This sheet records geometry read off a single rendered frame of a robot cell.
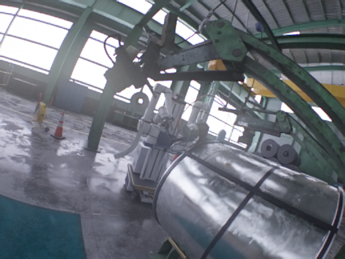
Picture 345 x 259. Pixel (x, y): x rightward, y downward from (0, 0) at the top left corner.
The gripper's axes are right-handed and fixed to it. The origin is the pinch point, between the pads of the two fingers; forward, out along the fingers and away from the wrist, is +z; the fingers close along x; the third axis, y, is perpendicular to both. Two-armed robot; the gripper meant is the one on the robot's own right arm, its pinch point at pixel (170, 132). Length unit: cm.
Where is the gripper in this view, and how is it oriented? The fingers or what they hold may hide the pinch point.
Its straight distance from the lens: 152.4
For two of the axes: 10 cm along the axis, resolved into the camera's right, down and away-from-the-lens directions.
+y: -9.2, 1.3, -3.6
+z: 3.0, 8.2, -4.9
